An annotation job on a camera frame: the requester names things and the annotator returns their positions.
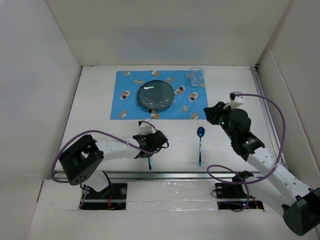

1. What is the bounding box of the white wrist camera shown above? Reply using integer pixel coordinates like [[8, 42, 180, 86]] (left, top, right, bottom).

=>
[[138, 119, 155, 135], [223, 91, 244, 110]]

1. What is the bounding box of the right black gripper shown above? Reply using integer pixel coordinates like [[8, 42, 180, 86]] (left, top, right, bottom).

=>
[[203, 101, 237, 141]]

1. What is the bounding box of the clear plastic cup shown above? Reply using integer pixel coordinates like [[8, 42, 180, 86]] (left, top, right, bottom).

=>
[[188, 66, 205, 87]]

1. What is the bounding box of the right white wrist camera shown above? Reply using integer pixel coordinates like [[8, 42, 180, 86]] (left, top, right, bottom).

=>
[[223, 91, 244, 110]]

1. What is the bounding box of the white foam block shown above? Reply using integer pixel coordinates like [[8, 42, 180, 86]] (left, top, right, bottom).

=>
[[126, 180, 218, 212]]

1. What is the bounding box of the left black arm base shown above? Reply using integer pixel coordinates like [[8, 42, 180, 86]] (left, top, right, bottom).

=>
[[79, 183, 128, 211]]

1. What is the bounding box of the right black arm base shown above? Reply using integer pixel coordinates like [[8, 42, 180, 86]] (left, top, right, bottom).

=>
[[211, 182, 265, 212]]

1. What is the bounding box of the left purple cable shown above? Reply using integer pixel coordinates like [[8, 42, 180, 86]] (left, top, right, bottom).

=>
[[50, 119, 161, 210]]

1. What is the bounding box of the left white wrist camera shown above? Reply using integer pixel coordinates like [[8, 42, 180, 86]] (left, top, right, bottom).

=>
[[138, 119, 155, 135]]

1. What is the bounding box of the blue metal fork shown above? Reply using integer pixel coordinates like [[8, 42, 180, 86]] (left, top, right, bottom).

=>
[[148, 157, 152, 171]]

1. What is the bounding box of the blue metal spoon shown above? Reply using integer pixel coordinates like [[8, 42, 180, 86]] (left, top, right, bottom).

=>
[[196, 126, 205, 167]]

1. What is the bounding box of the teal ceramic plate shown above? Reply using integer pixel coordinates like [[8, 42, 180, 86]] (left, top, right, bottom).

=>
[[137, 80, 175, 111]]

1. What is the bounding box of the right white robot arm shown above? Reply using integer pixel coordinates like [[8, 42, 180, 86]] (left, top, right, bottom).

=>
[[203, 101, 320, 236]]

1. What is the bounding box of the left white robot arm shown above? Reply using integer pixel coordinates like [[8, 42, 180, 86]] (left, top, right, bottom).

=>
[[57, 130, 169, 199]]

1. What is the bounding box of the blue cartoon print cloth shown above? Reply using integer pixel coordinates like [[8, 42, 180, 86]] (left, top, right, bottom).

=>
[[110, 70, 208, 120]]

